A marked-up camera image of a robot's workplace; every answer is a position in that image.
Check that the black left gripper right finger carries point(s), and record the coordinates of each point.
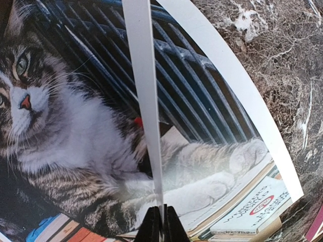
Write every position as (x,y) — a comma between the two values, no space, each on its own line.
(172,226)

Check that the white photo mat board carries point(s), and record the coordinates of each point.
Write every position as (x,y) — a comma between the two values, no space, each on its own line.
(137,15)

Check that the cat and books photo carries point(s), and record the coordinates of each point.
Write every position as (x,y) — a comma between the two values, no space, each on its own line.
(74,157)

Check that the pink wooden picture frame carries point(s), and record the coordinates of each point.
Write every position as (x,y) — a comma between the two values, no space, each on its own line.
(315,229)

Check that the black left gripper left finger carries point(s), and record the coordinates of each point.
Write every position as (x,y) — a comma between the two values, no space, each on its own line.
(149,231)

